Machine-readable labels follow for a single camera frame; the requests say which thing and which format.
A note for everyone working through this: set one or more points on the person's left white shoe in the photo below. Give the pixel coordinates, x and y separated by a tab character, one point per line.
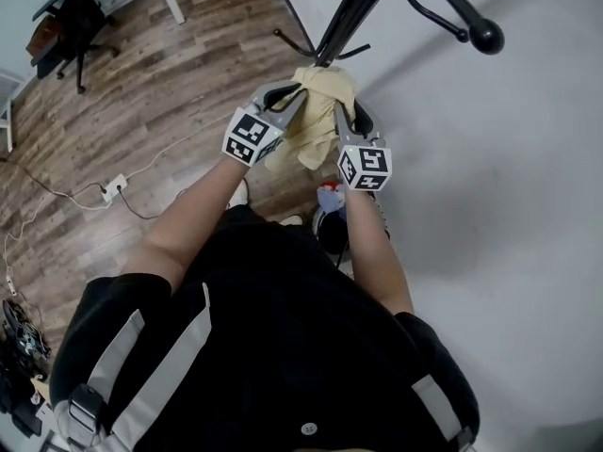
239	195

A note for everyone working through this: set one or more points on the cream yellow garment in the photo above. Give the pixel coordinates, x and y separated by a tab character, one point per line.
320	111

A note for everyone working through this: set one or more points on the lavender blue garment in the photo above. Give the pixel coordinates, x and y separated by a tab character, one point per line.
332	200

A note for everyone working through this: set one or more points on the black brown office chair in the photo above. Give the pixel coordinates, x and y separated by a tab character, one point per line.
75	21

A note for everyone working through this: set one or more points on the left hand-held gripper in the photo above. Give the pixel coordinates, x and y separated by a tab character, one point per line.
249	134

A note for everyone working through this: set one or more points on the black coat rack stand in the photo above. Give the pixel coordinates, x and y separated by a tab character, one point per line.
351	17

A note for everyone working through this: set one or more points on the white frame table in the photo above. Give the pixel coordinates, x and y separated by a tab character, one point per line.
5	125

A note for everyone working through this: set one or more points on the white laundry basket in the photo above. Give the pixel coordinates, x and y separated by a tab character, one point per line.
318	224

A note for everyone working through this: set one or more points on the person's right forearm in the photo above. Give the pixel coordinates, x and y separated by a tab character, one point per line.
377	262

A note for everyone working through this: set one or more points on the grey chest harness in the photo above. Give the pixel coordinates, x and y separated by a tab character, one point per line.
118	360

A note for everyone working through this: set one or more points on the black garment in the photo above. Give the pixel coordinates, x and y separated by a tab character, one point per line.
334	233

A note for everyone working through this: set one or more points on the white power strip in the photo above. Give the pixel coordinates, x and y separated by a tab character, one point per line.
114	187

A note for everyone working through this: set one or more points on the person's left forearm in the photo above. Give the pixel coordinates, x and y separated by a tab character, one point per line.
198	219

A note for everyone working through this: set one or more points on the person's white shoe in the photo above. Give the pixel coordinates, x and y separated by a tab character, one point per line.
292	220
239	195

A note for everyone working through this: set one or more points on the person's black clothing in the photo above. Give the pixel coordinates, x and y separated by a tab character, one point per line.
282	346

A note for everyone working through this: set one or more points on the person's right white shoe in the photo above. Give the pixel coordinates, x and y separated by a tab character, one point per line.
292	220

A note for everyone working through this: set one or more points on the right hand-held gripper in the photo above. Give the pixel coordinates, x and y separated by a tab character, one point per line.
367	165

